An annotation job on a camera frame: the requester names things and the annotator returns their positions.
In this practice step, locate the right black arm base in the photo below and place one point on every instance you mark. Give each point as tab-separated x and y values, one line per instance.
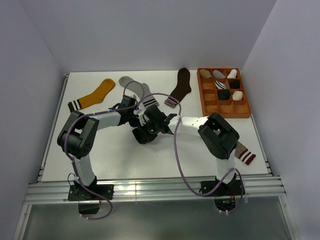
228	192

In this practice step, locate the rolled striped sock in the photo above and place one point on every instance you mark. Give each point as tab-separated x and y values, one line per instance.
219	85

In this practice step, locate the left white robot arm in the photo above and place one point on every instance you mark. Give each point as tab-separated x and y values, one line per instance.
78	134

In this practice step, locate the tan sock with maroon cuff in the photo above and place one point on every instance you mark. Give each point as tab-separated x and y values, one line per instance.
243	154

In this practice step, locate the rolled cream sock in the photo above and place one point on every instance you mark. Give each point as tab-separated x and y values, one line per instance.
237	95

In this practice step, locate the aluminium frame rail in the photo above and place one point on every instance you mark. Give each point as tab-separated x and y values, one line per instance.
167	189

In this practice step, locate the rolled grey sock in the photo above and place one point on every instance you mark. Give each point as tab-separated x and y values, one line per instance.
218	75

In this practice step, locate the plain black sock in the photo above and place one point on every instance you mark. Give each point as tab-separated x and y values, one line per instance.
223	94

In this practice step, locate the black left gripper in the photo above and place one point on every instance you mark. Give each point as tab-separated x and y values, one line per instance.
135	124

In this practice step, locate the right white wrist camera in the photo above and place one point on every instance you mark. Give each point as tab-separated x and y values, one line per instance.
139	114

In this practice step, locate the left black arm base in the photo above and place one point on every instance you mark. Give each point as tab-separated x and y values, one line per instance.
89	203

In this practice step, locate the mustard yellow sock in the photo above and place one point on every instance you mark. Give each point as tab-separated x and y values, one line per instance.
96	97

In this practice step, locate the brown sock with pink stripes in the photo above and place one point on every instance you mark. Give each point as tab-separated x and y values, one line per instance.
181	89

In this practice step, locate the rolled beige sock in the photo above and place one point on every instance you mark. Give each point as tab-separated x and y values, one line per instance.
205	74

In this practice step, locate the rolled black sock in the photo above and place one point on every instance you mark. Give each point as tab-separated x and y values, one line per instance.
234	84

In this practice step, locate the grey sock with black stripes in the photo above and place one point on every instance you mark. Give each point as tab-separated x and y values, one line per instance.
140	89

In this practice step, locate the orange wooden compartment tray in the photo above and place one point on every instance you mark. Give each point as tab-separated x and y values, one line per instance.
210	103

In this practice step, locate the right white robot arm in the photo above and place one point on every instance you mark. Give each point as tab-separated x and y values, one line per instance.
220	138

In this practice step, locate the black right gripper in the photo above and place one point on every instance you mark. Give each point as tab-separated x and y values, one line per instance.
146	137

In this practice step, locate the rolled white sock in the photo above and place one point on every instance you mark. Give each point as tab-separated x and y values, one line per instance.
233	74

